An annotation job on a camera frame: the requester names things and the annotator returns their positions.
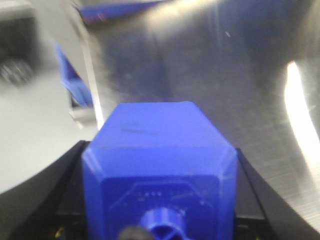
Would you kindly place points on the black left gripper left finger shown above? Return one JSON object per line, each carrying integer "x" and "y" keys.
{"x": 50, "y": 205}

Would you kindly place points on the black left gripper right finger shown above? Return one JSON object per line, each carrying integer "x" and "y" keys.
{"x": 261, "y": 213}

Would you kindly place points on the blue bottle-shaped part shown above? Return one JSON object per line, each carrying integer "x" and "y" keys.
{"x": 162, "y": 166}

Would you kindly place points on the stainless steel shelf rack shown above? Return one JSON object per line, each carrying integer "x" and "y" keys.
{"x": 64, "y": 22}

